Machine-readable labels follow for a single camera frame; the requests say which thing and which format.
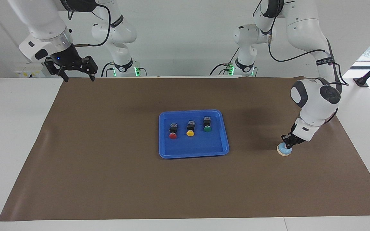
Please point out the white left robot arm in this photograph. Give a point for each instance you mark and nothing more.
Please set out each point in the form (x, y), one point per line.
(313, 102)

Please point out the blue plastic tray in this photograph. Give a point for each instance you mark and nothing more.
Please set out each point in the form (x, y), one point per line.
(201, 147)

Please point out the yellow mushroom push button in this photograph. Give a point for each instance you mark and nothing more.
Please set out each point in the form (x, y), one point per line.
(190, 133)

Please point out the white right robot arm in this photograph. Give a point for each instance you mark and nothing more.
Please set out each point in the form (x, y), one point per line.
(40, 19)

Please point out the green mushroom push button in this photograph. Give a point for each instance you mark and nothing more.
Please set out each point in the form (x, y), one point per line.
(207, 130)

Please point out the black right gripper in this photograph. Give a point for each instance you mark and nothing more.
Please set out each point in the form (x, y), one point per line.
(66, 59)

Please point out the white wall socket box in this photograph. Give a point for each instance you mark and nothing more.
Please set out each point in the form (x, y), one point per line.
(27, 72)

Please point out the light blue bell knob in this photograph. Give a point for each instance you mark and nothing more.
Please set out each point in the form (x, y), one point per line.
(283, 152)

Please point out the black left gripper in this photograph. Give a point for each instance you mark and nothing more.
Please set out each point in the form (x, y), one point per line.
(295, 139)

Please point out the brown table mat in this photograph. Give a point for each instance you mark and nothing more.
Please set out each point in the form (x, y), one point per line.
(140, 192)

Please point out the red mushroom push button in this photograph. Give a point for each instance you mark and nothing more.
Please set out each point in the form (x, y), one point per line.
(172, 136)

